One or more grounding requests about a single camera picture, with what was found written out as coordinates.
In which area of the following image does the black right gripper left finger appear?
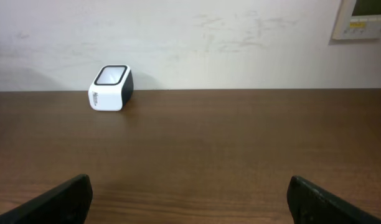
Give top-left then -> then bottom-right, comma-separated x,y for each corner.
0,174 -> 93,224

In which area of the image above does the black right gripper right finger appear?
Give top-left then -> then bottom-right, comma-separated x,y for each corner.
286,175 -> 381,224

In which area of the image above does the white barcode scanner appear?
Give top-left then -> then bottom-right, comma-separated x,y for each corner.
88,65 -> 134,111

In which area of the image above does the beige wall control panel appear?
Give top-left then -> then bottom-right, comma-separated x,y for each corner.
331,0 -> 381,40

